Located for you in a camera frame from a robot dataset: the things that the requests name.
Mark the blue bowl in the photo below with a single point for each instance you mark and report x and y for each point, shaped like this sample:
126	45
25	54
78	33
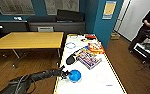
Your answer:
75	75

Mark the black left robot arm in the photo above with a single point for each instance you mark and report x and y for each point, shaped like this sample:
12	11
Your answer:
34	78

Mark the black oval object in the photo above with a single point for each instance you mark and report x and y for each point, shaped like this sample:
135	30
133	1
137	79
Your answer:
71	59

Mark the yellow air hockey table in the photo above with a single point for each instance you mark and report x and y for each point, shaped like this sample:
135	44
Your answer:
91	80

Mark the clear white bowl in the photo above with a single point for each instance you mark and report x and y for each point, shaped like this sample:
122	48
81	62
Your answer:
71	45

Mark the red orange game box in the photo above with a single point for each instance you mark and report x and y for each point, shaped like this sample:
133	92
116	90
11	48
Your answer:
96	47

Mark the small red flat item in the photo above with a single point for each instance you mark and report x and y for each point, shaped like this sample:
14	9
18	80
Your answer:
90	36

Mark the white rectangular flat object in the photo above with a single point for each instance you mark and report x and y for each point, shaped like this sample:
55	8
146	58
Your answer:
45	29

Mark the yellow wooden table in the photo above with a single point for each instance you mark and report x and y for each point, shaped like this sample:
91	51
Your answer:
27	40

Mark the black sofa backrest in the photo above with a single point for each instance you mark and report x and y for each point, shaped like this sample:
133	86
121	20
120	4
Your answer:
70	15

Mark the brown cardboard box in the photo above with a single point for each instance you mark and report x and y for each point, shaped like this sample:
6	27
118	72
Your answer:
115	36

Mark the interior glass window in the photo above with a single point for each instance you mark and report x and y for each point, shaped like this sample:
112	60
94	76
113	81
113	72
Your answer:
62	6
14	6

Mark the long grey sofa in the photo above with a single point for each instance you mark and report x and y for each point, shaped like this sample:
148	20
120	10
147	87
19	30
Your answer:
11	26

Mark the black wheeled cart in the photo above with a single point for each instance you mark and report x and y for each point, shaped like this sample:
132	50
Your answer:
146	50

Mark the yellow framed wall sign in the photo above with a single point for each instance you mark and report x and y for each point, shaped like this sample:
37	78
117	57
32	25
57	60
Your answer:
109	9

